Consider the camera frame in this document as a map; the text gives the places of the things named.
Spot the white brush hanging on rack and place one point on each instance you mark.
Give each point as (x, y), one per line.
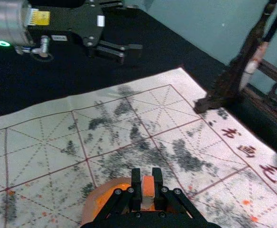
(252, 64)

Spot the black table cloth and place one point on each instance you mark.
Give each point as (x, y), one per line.
(62, 78)

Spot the small orange rectangular block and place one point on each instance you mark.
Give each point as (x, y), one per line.
(148, 188)

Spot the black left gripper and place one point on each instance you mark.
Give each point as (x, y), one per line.
(76, 21)

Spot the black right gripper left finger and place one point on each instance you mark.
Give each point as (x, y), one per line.
(136, 187)

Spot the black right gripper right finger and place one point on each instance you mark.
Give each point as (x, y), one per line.
(158, 185)

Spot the round orange dish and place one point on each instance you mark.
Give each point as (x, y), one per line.
(93, 202)

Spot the white calligraphy sheet red grid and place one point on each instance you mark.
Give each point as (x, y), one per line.
(58, 147)

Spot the dark wooden brush rack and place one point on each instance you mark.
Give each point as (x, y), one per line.
(226, 88)

